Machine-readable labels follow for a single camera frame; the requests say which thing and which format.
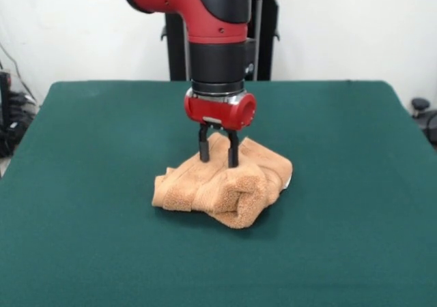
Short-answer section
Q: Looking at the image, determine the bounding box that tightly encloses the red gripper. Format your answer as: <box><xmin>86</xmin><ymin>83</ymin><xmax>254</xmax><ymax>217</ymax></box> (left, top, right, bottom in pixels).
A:
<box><xmin>184</xmin><ymin>88</ymin><xmax>257</xmax><ymax>169</ymax></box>

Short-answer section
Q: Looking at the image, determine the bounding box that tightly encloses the tan terry cloth towel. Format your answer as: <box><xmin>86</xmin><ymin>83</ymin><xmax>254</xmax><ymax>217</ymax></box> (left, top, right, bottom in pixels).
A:
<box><xmin>151</xmin><ymin>132</ymin><xmax>294</xmax><ymax>230</ymax></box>

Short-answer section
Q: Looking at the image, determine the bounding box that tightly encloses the grey wall cable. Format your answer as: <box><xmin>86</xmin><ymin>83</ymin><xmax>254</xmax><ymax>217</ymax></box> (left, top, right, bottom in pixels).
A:
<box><xmin>0</xmin><ymin>42</ymin><xmax>32</xmax><ymax>96</ymax></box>

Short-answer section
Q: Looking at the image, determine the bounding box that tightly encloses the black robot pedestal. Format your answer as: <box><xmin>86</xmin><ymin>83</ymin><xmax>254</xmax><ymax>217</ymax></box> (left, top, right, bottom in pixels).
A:
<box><xmin>160</xmin><ymin>0</ymin><xmax>295</xmax><ymax>82</ymax></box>

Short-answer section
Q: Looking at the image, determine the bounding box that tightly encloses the grey wheeled floor base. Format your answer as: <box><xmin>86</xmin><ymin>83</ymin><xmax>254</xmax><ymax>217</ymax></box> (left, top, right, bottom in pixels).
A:
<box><xmin>410</xmin><ymin>97</ymin><xmax>437</xmax><ymax>147</ymax></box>

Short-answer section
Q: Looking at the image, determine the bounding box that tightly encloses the dark green table cloth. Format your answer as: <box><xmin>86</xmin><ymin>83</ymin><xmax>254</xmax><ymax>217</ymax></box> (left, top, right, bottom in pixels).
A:
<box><xmin>0</xmin><ymin>80</ymin><xmax>437</xmax><ymax>307</ymax></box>

